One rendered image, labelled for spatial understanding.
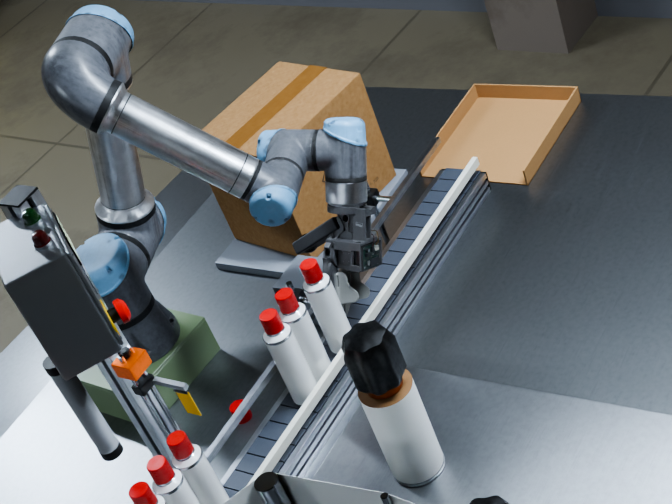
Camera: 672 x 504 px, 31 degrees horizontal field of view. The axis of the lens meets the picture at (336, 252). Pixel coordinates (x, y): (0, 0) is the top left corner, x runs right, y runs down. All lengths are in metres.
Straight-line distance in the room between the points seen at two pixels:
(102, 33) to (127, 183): 0.32
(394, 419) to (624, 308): 0.56
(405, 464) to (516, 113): 1.10
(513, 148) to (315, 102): 0.46
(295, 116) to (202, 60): 3.00
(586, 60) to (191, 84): 1.74
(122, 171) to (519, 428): 0.87
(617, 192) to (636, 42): 2.11
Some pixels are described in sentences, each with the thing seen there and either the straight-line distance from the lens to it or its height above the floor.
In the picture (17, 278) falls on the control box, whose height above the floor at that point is 1.47.
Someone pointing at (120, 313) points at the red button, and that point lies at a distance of 1.80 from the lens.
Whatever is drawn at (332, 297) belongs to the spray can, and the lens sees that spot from 2.18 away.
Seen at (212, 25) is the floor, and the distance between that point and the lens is 5.75.
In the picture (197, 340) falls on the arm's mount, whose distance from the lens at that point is 2.42.
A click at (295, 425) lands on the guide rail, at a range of 2.12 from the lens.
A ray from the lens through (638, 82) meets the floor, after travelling 4.35.
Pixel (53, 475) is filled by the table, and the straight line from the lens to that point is 2.42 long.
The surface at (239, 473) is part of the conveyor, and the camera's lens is 2.14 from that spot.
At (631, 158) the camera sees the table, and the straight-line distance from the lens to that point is 2.58.
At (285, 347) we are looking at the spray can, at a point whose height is 1.02.
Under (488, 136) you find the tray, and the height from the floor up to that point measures 0.83.
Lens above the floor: 2.34
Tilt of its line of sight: 36 degrees down
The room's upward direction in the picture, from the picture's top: 23 degrees counter-clockwise
